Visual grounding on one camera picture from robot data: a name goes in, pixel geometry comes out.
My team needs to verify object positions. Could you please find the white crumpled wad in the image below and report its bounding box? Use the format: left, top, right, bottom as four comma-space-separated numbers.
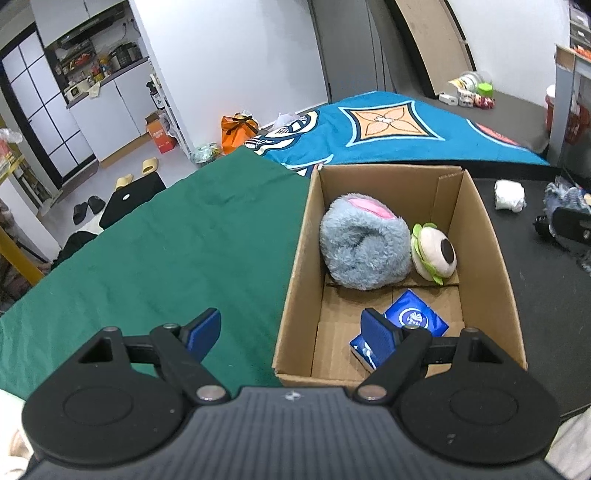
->
494, 179, 527, 213

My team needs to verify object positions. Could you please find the orange bag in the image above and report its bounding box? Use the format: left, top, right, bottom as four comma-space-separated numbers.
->
221, 112, 260, 155

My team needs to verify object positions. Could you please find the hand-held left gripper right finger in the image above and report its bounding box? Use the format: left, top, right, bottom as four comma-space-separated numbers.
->
355, 308, 507, 405

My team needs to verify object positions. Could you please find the black-framed cardboard lid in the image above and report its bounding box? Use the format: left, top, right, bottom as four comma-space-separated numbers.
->
385, 0, 474, 97

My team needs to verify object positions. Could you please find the brown cardboard box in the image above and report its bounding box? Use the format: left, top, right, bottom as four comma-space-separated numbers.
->
271, 165, 528, 387

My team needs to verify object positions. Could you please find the red plastic basket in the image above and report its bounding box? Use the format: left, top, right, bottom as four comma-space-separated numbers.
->
545, 85, 583, 145

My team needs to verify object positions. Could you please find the white bottle yellow label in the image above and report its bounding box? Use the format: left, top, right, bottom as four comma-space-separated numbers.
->
448, 70, 492, 95

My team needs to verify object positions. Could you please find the blue-grey frayed cloth piece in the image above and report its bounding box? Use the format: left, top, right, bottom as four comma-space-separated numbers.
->
544, 181, 591, 273

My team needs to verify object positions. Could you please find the blue tissue pack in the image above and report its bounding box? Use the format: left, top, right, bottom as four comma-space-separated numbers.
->
349, 290, 450, 371

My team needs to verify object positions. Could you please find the blue patterned blanket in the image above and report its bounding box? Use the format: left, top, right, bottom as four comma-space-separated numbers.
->
242, 90, 552, 179

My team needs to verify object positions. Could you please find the white kitchen cabinet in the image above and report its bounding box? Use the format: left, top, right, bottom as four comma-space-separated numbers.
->
28, 0, 195, 163

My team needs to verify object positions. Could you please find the grey plush toy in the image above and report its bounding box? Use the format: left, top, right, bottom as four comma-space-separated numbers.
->
320, 195, 413, 291

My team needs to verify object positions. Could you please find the grey drawer unit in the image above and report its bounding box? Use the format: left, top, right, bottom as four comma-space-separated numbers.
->
568, 0, 591, 47

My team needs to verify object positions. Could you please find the black bag white dot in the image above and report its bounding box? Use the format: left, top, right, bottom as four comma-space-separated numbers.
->
51, 173, 167, 271

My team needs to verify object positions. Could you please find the red cardboard box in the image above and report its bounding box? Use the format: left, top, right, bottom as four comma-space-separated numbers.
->
145, 111, 179, 154

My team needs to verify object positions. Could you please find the crumpled plastic bag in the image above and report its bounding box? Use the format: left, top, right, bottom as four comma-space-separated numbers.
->
191, 142, 221, 165

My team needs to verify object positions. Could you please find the hamburger plush toy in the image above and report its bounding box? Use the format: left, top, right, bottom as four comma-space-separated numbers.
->
410, 223, 458, 283

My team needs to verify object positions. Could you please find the white fleece cloth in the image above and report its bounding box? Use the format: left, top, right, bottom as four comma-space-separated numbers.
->
0, 390, 591, 480

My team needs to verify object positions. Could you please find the black-framed sliding door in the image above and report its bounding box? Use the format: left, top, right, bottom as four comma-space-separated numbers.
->
0, 30, 100, 186

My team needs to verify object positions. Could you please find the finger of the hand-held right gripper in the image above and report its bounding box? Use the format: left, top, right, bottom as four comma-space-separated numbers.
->
551, 207, 591, 244

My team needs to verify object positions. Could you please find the green cloth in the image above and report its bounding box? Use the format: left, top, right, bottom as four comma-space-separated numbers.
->
0, 148, 319, 402

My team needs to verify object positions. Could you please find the grey desk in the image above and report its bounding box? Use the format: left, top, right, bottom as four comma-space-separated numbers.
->
549, 44, 591, 168

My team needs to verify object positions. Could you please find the black rice cooker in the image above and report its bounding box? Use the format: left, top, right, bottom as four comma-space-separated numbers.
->
112, 42, 142, 70

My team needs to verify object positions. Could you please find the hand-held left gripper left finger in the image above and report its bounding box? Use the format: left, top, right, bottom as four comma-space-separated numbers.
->
74, 308, 232, 406

